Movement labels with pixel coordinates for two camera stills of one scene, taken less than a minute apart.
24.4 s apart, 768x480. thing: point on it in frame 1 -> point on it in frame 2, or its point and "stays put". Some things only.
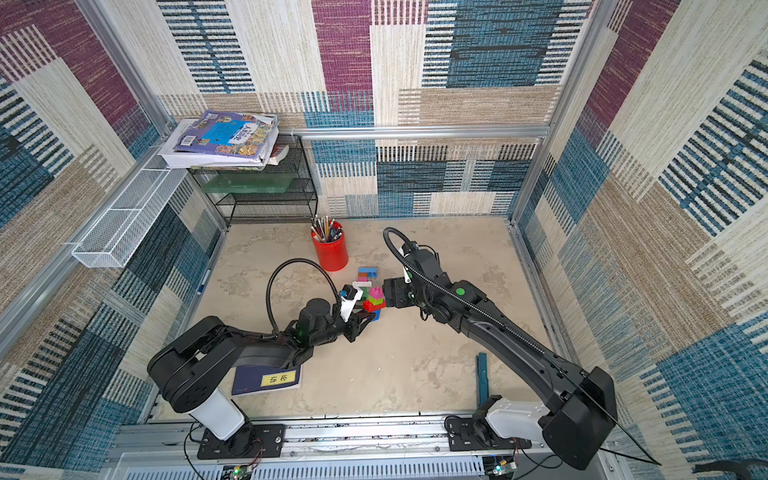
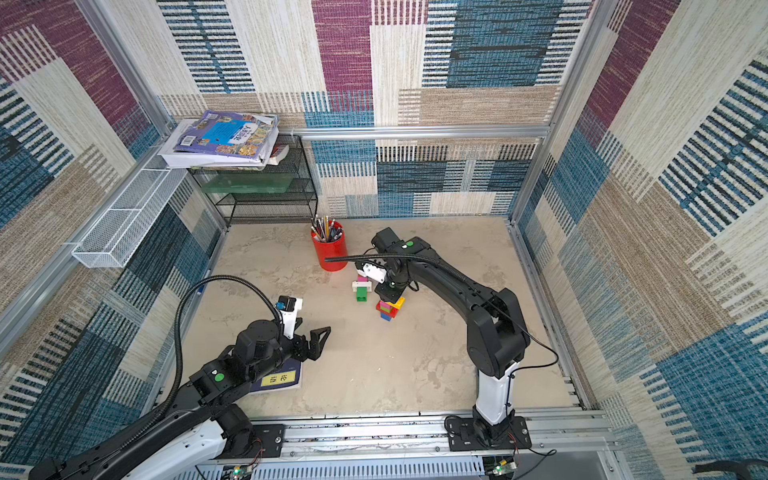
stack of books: x=219 y=139 stays put
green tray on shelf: x=247 y=183 stays put
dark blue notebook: x=253 y=378 stays put
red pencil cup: x=333 y=255 stays put
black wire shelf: x=280 y=192 stays put
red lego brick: x=371 y=307 -> x=393 y=311
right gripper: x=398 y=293 -> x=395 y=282
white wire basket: x=116 y=235 stays put
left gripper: x=354 y=325 -> x=314 y=350
